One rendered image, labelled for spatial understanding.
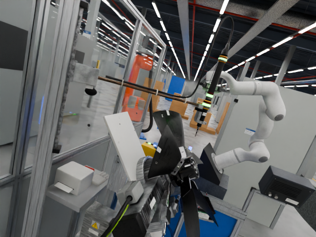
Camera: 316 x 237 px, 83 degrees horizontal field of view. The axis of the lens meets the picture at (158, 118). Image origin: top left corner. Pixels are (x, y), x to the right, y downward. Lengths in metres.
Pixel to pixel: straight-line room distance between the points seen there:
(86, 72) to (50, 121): 0.24
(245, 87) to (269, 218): 2.55
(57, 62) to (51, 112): 0.20
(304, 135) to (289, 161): 0.41
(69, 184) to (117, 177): 0.28
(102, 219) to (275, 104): 1.23
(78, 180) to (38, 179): 0.23
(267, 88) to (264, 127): 0.32
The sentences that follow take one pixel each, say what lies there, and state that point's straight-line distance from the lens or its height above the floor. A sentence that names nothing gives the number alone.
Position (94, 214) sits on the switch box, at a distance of 1.12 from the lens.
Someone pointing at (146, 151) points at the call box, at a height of 1.03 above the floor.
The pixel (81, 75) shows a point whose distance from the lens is 0.79.
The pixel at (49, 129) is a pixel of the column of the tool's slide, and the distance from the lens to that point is 0.85.
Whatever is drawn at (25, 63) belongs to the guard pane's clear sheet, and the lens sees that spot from 0.90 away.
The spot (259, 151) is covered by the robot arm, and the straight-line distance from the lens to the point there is 1.59.
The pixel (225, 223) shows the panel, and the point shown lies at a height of 0.70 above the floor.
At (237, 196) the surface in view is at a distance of 3.25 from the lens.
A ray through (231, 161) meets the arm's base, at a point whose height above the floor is 1.14.
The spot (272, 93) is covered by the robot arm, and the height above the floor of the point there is 1.73.
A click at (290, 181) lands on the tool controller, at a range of 1.53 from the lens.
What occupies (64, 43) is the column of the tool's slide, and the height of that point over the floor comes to 1.62.
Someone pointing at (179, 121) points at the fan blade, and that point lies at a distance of 1.09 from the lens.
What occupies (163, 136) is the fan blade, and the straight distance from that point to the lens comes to 0.72.
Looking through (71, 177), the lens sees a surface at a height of 0.95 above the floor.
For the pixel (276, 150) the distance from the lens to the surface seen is 3.07.
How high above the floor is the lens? 1.60
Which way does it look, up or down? 11 degrees down
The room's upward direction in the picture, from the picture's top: 17 degrees clockwise
